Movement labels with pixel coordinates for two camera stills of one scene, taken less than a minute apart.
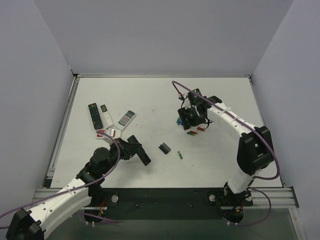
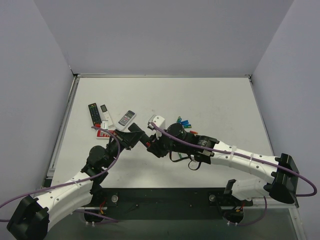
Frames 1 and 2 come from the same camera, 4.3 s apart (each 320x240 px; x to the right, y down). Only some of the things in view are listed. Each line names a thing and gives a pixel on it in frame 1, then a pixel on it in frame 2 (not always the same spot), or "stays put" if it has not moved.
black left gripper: [136, 149] → [126, 139]
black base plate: [167, 203] stays put
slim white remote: [104, 109] stays put
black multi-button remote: [96, 119] stays put
